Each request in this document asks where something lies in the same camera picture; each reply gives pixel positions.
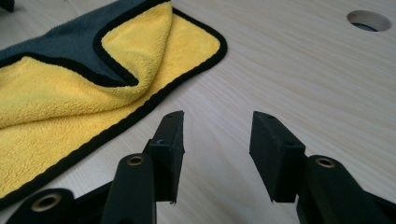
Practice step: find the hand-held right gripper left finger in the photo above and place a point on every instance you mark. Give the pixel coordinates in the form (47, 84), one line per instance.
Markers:
(168, 155)

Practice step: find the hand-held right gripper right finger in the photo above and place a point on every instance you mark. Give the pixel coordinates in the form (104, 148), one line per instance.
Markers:
(275, 155)

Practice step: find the yellow and grey microfibre cloth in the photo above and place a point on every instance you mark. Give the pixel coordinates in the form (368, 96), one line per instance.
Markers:
(62, 102)

